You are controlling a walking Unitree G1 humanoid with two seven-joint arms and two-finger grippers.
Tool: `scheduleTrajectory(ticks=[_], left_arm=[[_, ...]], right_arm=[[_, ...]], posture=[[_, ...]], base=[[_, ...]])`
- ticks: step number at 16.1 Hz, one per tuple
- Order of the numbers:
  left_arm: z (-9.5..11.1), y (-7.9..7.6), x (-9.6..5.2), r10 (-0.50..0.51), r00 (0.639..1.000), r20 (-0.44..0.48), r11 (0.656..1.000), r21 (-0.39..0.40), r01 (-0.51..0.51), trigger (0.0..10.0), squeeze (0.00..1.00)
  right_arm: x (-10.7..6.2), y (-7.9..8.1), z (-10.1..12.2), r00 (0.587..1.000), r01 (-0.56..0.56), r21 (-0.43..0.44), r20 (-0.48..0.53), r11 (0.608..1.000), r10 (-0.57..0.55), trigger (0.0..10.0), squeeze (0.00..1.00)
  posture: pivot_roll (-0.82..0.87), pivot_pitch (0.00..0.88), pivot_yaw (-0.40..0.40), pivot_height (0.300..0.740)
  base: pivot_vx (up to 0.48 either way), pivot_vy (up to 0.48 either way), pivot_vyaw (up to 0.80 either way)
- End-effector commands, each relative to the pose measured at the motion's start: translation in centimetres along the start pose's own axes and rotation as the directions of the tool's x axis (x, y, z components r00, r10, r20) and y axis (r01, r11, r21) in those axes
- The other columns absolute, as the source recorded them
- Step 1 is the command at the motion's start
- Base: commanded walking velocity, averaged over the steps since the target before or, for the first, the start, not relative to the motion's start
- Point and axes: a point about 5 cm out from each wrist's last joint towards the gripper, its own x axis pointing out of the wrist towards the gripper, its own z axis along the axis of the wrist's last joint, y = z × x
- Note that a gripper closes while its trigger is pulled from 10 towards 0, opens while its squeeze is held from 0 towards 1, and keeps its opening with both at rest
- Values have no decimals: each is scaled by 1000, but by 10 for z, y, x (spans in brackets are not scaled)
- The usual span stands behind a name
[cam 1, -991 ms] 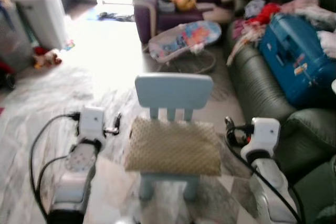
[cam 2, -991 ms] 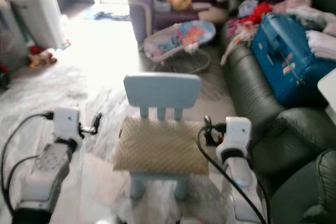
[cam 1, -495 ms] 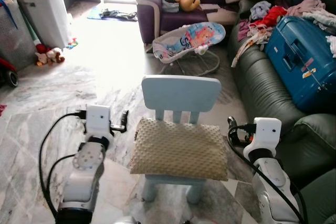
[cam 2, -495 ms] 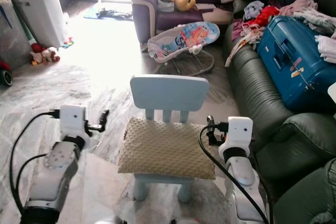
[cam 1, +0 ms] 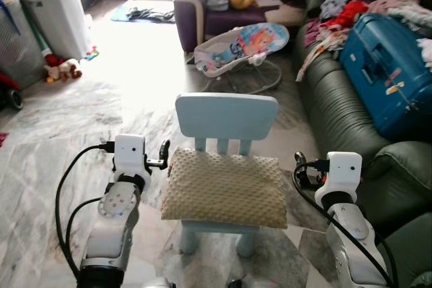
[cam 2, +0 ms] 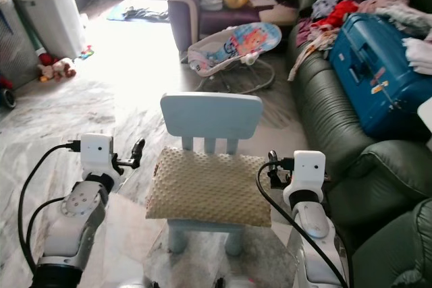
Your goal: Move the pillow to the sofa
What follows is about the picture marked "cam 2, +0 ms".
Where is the small colourful floor toy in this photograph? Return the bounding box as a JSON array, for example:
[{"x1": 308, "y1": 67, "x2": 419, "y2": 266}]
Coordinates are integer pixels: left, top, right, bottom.
[{"x1": 78, "y1": 45, "x2": 96, "y2": 60}]

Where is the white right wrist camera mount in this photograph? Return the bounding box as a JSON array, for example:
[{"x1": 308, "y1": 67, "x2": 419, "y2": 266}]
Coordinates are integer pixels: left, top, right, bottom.
[{"x1": 289, "y1": 150, "x2": 327, "y2": 196}]

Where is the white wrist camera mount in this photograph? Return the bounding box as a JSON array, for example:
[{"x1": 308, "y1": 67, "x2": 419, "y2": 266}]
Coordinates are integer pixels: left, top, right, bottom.
[
  {"x1": 78, "y1": 133, "x2": 115, "y2": 180},
  {"x1": 289, "y1": 150, "x2": 327, "y2": 196}
]

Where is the blue door mat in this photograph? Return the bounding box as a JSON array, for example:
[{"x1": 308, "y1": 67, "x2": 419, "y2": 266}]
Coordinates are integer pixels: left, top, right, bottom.
[{"x1": 105, "y1": 1, "x2": 170, "y2": 25}]

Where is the purple armchair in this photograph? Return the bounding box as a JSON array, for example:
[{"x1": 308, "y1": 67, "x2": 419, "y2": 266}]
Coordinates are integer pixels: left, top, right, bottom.
[{"x1": 165, "y1": 0, "x2": 301, "y2": 53}]

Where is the dark green leather sofa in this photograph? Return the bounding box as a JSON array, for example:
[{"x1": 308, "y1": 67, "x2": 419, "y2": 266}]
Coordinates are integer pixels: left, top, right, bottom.
[{"x1": 283, "y1": 0, "x2": 432, "y2": 288}]

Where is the printed baby bouncer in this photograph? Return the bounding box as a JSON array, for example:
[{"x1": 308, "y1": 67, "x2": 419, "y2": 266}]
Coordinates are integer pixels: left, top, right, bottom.
[{"x1": 185, "y1": 22, "x2": 284, "y2": 95}]

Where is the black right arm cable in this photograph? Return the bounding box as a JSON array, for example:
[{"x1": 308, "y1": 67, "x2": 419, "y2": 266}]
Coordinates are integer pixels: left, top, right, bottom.
[{"x1": 256, "y1": 158, "x2": 352, "y2": 288}]

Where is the black stroller wheel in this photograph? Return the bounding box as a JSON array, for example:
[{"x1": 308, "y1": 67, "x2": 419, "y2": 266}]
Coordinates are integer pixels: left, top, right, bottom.
[{"x1": 0, "y1": 76, "x2": 18, "y2": 111}]

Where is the red green toy bat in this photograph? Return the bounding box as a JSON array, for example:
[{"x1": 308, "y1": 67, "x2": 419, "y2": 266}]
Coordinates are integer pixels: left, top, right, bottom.
[{"x1": 32, "y1": 34, "x2": 57, "y2": 67}]

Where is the grey mesh laundry basket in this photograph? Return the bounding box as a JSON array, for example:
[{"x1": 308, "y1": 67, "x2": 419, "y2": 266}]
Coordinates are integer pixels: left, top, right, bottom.
[{"x1": 0, "y1": 0, "x2": 42, "y2": 90}]

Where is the blue hard suitcase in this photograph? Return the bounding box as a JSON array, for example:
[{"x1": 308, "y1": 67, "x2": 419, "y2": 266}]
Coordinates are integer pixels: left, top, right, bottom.
[{"x1": 329, "y1": 12, "x2": 432, "y2": 141}]

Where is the pile of mixed clothes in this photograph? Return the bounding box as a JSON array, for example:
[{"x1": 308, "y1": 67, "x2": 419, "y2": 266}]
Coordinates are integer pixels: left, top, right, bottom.
[{"x1": 288, "y1": 0, "x2": 432, "y2": 82}]

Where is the beige dotted pillow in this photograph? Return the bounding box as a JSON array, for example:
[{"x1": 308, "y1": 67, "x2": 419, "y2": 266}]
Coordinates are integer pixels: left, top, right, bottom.
[{"x1": 145, "y1": 146, "x2": 274, "y2": 229}]

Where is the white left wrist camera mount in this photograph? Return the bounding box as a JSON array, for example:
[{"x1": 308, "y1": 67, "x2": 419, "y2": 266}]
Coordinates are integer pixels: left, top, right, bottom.
[{"x1": 78, "y1": 133, "x2": 115, "y2": 180}]

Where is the white plastic bin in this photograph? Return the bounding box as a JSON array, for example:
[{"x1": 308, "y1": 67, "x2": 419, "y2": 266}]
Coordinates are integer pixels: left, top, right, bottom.
[{"x1": 5, "y1": 0, "x2": 88, "y2": 61}]

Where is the light blue child chair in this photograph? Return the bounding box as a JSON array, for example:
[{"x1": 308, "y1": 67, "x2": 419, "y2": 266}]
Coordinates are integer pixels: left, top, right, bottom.
[{"x1": 159, "y1": 92, "x2": 265, "y2": 257}]

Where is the red garment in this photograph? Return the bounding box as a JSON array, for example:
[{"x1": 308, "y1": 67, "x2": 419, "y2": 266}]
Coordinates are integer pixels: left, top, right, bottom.
[{"x1": 322, "y1": 0, "x2": 360, "y2": 30}]

